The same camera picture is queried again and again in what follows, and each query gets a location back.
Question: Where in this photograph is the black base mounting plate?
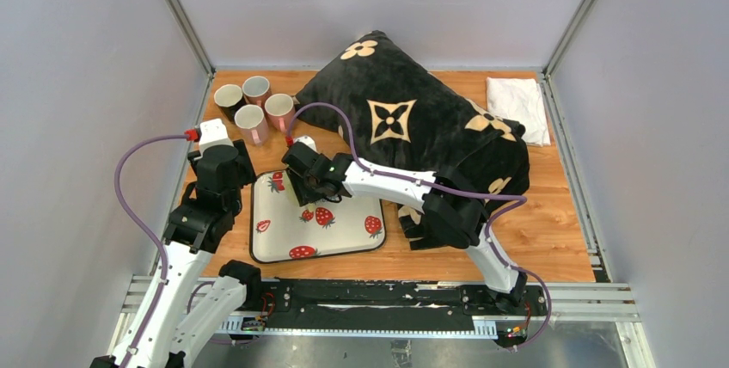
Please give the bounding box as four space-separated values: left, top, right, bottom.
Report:
214 279 551 347

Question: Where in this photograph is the white strawberry tray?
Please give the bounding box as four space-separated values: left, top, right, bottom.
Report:
250 170 385 263

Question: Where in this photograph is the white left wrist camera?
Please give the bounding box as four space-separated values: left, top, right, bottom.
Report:
198 119 233 154

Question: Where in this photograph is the white folded cloth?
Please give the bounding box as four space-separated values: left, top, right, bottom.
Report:
486 77 551 147

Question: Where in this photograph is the brown pink mug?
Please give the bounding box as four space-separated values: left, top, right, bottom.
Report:
242 76 271 108

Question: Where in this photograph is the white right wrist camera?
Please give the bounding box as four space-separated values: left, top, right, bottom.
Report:
294 135 318 152

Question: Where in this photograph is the pink octagonal mug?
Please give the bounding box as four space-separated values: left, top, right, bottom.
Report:
234 104 269 146

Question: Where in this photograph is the pink round mug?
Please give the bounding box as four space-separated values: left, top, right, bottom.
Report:
263 94 296 133

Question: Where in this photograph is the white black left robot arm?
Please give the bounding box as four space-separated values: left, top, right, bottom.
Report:
91 140 264 367

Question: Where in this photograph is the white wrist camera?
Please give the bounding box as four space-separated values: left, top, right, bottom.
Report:
198 119 233 154
294 135 318 152

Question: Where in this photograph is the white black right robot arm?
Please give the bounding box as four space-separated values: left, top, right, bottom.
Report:
282 139 528 315

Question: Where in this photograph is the black mug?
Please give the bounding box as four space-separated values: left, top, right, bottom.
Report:
213 84 247 123

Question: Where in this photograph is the black floral plush blanket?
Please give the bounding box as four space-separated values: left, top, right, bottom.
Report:
294 30 530 218

